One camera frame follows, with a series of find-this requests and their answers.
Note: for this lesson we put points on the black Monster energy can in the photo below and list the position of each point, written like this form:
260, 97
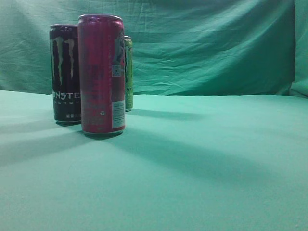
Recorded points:
65, 73

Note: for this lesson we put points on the green Monster energy can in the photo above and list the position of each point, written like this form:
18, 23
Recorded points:
128, 72

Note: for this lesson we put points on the green table cloth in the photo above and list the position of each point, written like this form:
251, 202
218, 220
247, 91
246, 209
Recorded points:
183, 163

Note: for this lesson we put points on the pink Monster energy can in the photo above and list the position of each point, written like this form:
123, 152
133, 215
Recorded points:
102, 74

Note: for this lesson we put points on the green backdrop cloth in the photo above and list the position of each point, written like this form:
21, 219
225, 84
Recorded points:
180, 47

